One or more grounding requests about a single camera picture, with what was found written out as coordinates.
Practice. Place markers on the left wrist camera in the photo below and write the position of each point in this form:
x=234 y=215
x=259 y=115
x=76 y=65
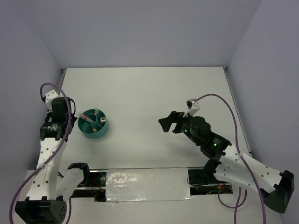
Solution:
x=49 y=97

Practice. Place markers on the pink small stapler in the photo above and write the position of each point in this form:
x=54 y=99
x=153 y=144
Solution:
x=102 y=121

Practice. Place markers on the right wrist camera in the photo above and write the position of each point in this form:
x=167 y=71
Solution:
x=193 y=108

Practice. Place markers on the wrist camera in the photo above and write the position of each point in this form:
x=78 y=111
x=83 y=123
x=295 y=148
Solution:
x=49 y=97
x=193 y=108

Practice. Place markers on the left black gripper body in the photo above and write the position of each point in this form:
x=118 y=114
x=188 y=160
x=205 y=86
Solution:
x=74 y=118

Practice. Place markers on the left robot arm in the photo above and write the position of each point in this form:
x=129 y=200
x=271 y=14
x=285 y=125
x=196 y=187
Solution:
x=46 y=200

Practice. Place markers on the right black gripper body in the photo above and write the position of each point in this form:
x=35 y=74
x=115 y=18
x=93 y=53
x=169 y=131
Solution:
x=182 y=124

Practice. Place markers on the silver foil plate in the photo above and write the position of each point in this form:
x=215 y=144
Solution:
x=141 y=185

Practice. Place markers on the red pen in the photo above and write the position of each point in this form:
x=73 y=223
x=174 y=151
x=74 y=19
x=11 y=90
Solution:
x=84 y=117

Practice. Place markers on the teal round organizer container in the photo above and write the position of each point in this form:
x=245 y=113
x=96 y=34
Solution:
x=87 y=128

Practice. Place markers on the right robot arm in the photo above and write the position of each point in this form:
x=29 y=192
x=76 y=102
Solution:
x=226 y=164

